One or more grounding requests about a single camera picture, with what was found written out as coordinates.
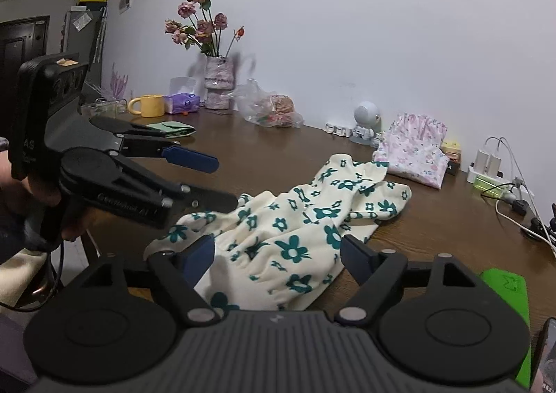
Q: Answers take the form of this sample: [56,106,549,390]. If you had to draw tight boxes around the cream green-flowered clothes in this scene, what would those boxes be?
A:
[143,154,412,315]

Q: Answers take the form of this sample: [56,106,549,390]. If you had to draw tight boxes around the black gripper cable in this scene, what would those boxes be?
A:
[0,240,67,312]

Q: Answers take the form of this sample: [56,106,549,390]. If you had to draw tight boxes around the pink floral clothes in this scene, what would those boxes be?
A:
[373,112,448,190]

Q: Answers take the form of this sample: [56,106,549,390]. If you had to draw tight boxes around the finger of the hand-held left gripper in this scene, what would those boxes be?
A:
[126,158,239,212]
[89,115,220,173]

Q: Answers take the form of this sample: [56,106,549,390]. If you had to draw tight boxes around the white power strip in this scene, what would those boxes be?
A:
[467,165,535,199]

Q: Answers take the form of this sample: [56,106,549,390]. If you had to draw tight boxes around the pink knitted vase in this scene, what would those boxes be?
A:
[203,55,237,110]

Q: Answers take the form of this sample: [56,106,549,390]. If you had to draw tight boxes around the dried rose bouquet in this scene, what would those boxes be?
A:
[164,0,247,59]

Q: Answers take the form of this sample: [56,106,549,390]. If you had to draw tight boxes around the yellow mug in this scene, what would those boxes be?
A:
[127,94,166,118]

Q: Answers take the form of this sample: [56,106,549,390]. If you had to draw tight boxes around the grey charger cable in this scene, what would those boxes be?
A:
[485,136,549,228]

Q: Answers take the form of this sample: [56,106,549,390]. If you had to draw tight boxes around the bright green mat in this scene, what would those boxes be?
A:
[480,268,533,389]

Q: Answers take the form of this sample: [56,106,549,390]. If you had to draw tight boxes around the yellow snack box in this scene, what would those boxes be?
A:
[441,140,462,161]

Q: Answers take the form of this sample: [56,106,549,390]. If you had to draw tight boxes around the person's left hand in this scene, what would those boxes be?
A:
[27,176,101,242]

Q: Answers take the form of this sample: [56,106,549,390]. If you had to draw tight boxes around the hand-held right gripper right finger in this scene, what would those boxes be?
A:
[334,234,483,326]

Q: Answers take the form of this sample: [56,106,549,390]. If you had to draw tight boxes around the light green pouch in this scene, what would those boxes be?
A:
[145,120,196,138]

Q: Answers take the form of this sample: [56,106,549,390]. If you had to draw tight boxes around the dark wooden door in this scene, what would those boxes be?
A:
[0,16,50,94]

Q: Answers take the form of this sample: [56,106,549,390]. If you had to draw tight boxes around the smartphone with lit screen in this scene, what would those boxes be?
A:
[530,317,556,393]

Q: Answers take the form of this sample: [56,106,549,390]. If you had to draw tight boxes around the cream fleece garment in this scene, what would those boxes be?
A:
[0,245,57,315]

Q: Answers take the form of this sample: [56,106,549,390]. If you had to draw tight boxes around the white round robot toy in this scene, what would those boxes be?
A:
[350,101,383,145]

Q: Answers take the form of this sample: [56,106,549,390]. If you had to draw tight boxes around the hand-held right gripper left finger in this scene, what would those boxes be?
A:
[84,233,218,326]

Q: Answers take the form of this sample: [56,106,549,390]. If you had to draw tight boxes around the purple dried grass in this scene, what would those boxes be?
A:
[108,63,130,100]

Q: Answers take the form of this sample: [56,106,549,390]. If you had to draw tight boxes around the black clip mount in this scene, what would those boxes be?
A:
[532,206,556,242]

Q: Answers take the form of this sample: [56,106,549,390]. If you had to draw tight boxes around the white cable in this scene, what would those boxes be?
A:
[495,199,556,259]

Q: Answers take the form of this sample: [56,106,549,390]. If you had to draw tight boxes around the clear plastic snack bag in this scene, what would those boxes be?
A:
[235,79,305,129]

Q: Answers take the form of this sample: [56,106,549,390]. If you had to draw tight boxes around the grey refrigerator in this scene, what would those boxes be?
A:
[58,6,107,67]

